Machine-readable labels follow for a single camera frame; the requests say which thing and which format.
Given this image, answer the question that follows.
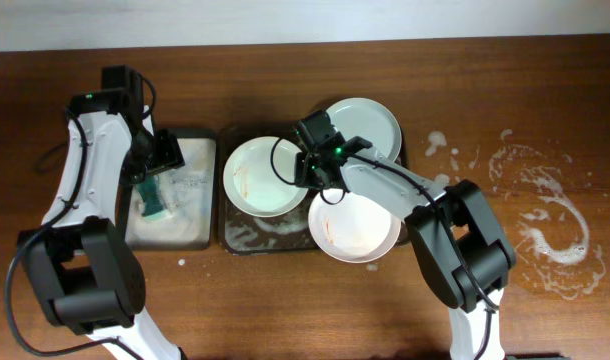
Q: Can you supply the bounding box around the yellow green sponge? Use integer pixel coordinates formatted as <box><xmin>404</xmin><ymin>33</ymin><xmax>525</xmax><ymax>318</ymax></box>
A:
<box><xmin>136</xmin><ymin>175</ymin><xmax>172</xmax><ymax>222</ymax></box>

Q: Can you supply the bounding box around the white plate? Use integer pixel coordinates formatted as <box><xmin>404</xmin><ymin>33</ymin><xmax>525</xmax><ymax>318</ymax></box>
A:
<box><xmin>308</xmin><ymin>189</ymin><xmax>402</xmax><ymax>263</ymax></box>
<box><xmin>222</xmin><ymin>136</ymin><xmax>308</xmax><ymax>217</ymax></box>

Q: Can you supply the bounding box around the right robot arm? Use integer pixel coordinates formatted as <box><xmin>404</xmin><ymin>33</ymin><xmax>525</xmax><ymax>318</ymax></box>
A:
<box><xmin>295</xmin><ymin>111</ymin><xmax>516</xmax><ymax>359</ymax></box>

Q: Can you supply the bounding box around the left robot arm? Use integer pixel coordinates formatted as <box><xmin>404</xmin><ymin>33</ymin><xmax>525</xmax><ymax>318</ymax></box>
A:
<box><xmin>4</xmin><ymin>65</ymin><xmax>185</xmax><ymax>359</ymax></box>

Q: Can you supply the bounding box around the black soapy water tray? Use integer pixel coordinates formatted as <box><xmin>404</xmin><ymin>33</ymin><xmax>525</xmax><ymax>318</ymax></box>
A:
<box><xmin>117</xmin><ymin>128</ymin><xmax>218</xmax><ymax>250</ymax></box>

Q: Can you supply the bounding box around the dark brown serving tray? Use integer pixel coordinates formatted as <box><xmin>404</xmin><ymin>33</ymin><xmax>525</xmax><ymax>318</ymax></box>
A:
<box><xmin>217</xmin><ymin>122</ymin><xmax>318</xmax><ymax>255</ymax></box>

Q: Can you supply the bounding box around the white plate front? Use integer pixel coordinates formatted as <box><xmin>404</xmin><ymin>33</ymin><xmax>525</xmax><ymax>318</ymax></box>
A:
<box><xmin>308</xmin><ymin>189</ymin><xmax>402</xmax><ymax>263</ymax></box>

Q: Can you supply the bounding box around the pale blue plate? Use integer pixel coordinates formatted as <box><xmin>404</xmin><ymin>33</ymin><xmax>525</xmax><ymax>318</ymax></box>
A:
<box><xmin>326</xmin><ymin>98</ymin><xmax>402</xmax><ymax>161</ymax></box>

